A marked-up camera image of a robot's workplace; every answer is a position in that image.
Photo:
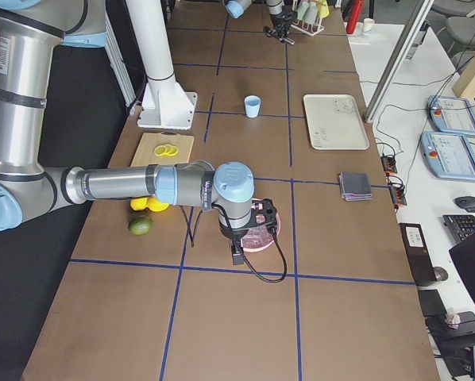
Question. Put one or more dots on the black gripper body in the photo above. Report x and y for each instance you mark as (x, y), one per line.
(230, 235)
(278, 18)

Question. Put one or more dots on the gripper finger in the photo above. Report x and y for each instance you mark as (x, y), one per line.
(234, 253)
(278, 34)
(239, 255)

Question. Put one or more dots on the mint green cup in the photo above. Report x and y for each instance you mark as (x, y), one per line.
(300, 7)

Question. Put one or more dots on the clear ice cubes pile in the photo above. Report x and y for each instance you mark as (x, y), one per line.
(257, 239)

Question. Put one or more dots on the grey cup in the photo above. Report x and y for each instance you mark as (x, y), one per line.
(311, 13)

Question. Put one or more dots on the yellow cup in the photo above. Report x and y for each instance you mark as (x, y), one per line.
(323, 9)

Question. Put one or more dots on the light blue cup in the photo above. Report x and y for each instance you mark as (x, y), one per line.
(252, 106)

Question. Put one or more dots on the white paper cup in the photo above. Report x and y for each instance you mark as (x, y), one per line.
(367, 24)

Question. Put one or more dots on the pink bowl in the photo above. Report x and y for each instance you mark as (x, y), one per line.
(263, 220)

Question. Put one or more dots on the red bottle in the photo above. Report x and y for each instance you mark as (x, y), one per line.
(354, 16)

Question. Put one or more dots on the yellow lemon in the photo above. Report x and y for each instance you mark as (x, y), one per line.
(138, 204)
(155, 205)

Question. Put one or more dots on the beige bear tray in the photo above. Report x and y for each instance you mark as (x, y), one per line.
(334, 122)

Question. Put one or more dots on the lemon slices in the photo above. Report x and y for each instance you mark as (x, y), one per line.
(165, 150)

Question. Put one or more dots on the wooden cutting board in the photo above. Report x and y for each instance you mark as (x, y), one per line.
(144, 154)

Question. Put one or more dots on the folded grey cloth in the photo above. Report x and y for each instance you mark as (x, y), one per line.
(354, 186)

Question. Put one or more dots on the orange black power strip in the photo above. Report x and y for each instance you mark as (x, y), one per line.
(395, 184)

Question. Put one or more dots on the black box with label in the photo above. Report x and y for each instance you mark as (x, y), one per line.
(417, 254)

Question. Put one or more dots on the grey office chair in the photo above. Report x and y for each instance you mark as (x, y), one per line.
(462, 30)

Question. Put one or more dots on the upper blue teach pendant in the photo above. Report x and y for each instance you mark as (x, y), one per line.
(452, 115)

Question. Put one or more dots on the blue teach pendant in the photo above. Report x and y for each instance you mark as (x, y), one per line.
(448, 155)
(452, 115)

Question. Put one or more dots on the lower blue teach pendant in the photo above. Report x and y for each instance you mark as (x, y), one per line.
(448, 155)

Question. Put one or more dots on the black keyboard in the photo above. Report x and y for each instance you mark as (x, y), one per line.
(461, 226)

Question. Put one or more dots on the black computer mouse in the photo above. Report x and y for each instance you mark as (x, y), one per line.
(466, 203)

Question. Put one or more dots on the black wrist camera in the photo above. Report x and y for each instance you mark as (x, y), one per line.
(289, 16)
(264, 214)

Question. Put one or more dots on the white wire cup rack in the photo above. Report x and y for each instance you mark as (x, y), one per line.
(310, 30)

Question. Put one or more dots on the white camera mast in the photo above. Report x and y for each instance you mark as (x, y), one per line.
(150, 33)

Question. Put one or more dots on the white mast base plate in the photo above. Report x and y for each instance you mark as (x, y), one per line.
(167, 107)

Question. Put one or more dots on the aluminium frame post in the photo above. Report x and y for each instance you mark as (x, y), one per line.
(405, 41)

